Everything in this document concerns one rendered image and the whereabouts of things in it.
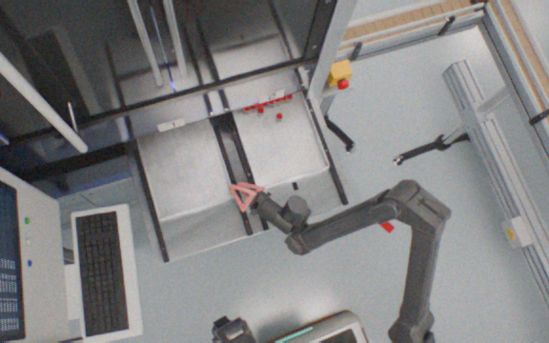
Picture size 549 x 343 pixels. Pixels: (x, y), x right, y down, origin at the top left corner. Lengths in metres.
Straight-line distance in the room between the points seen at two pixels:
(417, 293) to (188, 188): 0.84
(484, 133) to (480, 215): 0.64
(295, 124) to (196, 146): 0.36
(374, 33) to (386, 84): 1.06
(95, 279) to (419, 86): 2.02
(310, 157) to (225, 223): 0.37
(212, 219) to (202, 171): 0.17
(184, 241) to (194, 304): 0.90
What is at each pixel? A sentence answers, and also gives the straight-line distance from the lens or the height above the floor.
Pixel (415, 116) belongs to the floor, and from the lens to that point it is 2.91.
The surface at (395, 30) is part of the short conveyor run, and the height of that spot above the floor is 0.97.
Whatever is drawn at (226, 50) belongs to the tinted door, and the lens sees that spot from 1.32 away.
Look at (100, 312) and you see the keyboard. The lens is 1.78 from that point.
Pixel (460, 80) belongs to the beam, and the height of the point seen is 0.55.
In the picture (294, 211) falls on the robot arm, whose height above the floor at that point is 1.24.
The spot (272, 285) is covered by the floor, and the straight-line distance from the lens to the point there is 2.55.
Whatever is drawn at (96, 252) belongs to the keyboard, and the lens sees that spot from 1.79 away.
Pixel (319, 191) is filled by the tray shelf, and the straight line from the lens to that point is 1.73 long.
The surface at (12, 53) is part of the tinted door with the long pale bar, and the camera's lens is 1.16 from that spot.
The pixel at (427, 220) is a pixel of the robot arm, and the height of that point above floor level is 1.55.
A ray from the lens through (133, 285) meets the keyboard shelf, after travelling 1.78.
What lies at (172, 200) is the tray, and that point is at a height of 0.88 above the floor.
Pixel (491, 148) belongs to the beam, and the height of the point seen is 0.55.
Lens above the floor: 2.55
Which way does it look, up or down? 75 degrees down
